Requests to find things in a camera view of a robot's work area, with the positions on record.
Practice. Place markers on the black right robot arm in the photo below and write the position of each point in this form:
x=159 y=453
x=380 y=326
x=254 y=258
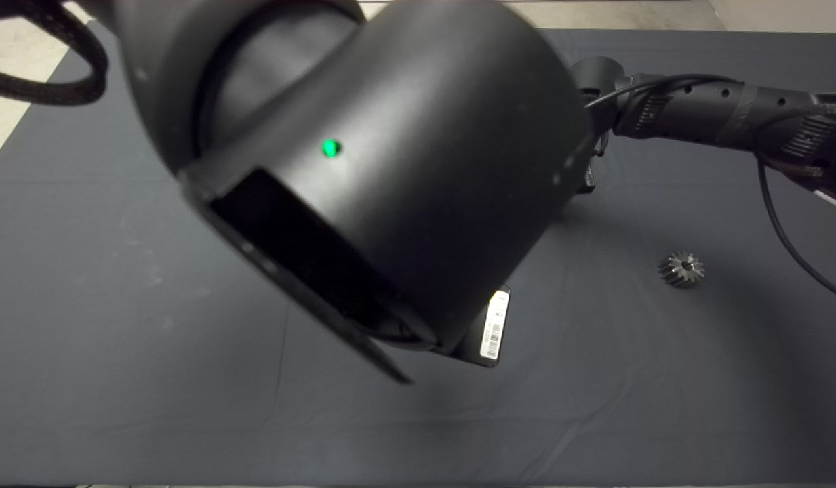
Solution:
x=695 y=112

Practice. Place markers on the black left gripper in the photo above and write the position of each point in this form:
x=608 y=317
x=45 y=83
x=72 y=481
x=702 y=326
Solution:
x=494 y=325

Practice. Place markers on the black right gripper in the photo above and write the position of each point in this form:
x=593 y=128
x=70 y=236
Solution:
x=587 y=179

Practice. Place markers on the dark grey table cloth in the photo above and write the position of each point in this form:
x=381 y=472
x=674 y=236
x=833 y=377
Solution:
x=187 y=407

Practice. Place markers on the larger steel gear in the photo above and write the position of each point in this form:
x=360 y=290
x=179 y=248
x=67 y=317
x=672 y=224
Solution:
x=682 y=271

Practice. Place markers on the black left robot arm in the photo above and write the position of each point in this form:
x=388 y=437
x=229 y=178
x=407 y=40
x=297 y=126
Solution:
x=390 y=169

